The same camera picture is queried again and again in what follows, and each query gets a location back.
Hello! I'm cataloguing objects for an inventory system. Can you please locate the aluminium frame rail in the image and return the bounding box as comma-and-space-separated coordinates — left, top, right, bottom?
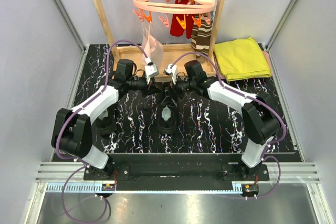
35, 162, 320, 184

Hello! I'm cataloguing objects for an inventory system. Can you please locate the red hanging sock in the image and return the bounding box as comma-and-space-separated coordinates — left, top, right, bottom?
170, 14, 194, 39

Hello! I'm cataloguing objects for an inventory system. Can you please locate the grey slotted cable duct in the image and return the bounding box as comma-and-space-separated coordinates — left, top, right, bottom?
46, 183, 117, 194

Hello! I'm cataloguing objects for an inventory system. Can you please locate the white pink hanging garment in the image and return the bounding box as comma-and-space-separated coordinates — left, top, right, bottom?
141, 23, 164, 68

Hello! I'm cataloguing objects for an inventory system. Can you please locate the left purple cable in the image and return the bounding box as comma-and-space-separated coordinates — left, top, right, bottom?
55, 39, 152, 222

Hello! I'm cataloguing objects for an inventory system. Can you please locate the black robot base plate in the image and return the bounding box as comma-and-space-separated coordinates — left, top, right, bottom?
83, 153, 270, 192

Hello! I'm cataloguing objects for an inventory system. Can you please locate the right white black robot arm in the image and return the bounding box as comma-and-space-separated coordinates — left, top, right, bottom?
164, 60, 281, 180

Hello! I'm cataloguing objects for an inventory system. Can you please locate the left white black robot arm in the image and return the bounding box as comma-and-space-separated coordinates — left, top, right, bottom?
51, 59, 159, 180

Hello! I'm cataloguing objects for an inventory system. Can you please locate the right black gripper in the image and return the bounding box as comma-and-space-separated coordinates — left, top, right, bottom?
162, 72, 196, 108

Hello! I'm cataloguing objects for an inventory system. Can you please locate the brown striped hanging sock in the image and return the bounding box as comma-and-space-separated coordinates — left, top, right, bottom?
191, 17, 212, 55

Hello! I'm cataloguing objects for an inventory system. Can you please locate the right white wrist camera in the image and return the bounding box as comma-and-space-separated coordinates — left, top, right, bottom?
163, 63, 177, 84

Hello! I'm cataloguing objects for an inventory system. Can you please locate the pink round clip hanger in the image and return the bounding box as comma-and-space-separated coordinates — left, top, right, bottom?
133, 0, 216, 30

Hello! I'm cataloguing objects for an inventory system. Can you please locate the black sneaker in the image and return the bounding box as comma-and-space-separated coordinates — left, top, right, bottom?
157, 89, 178, 134
95, 109, 117, 136

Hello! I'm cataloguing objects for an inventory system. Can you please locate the black marble pattern mat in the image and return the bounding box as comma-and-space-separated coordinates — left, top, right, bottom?
73, 44, 302, 162

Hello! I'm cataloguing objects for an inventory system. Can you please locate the wooden drying rack frame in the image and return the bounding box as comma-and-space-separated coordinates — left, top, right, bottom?
93, 0, 224, 81

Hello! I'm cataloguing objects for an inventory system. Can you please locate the yellow folded towel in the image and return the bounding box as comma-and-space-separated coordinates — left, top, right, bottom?
214, 37, 272, 81

